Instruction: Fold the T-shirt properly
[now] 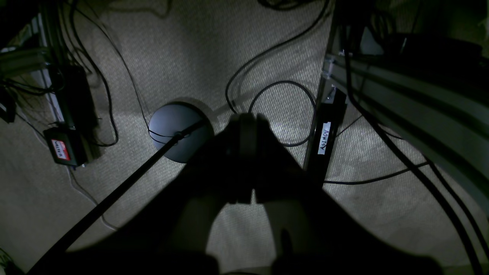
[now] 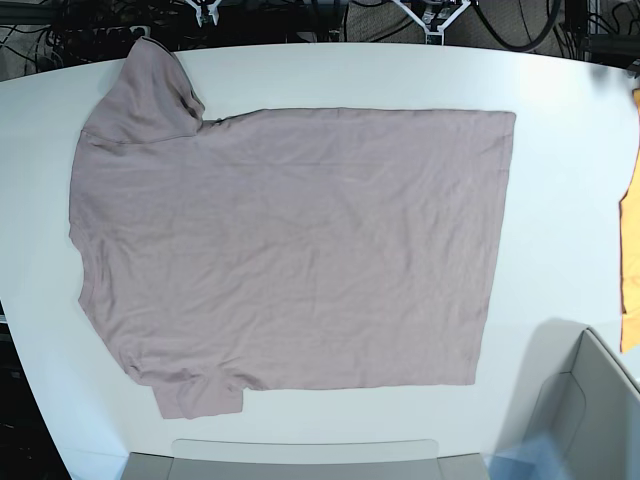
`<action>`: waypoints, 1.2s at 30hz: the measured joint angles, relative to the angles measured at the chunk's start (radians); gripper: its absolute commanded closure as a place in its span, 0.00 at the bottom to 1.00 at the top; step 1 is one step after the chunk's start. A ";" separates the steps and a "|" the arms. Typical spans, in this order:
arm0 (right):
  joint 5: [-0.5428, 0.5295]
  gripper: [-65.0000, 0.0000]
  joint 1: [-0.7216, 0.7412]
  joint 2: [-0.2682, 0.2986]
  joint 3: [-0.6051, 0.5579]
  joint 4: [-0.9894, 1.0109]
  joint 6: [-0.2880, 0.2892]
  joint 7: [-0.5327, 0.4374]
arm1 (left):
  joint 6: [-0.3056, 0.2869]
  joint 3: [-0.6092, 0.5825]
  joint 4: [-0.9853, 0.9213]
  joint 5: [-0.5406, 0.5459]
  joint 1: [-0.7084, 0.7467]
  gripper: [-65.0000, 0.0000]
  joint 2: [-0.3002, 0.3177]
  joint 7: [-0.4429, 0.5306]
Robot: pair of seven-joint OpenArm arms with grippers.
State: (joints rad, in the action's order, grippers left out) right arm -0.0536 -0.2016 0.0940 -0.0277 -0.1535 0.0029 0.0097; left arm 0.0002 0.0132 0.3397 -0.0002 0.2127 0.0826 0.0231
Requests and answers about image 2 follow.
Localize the mauve T-shirt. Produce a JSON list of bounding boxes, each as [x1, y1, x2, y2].
[[69, 38, 516, 419]]

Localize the grey bin right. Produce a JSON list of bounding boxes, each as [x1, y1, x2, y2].
[[523, 328, 639, 479]]

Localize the blue cloth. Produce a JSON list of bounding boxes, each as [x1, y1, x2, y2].
[[485, 434, 571, 480]]

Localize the orange cloth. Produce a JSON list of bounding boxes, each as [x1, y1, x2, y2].
[[618, 87, 640, 355]]

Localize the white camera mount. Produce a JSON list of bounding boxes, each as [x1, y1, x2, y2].
[[185, 0, 222, 27], [392, 0, 471, 46]]

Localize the black floor cables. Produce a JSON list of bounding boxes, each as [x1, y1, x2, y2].
[[469, 0, 566, 54]]

